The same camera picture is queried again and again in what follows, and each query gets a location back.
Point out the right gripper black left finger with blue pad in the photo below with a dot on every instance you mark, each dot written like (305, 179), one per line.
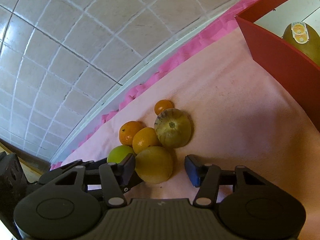
(105, 181)

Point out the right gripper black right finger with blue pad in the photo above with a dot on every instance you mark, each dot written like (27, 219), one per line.
(209, 177)

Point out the green apple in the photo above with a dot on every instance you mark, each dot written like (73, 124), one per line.
(119, 153)

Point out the striped passion fruit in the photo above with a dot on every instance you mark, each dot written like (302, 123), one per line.
(173, 128)

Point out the kiwi with sticker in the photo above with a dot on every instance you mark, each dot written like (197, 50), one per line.
(304, 38)

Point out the yellow-brown round fruit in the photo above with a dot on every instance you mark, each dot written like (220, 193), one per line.
(154, 165)

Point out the mandarin orange back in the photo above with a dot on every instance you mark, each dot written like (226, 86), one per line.
(128, 131)

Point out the small mandarin behind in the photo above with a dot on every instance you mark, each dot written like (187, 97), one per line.
(145, 138)

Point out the pink cloth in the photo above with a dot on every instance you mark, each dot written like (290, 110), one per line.
(241, 116)

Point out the tiny orange kumquat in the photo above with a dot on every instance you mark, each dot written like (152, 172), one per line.
(162, 105)

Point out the red box white inside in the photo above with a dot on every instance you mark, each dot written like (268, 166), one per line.
(263, 25)

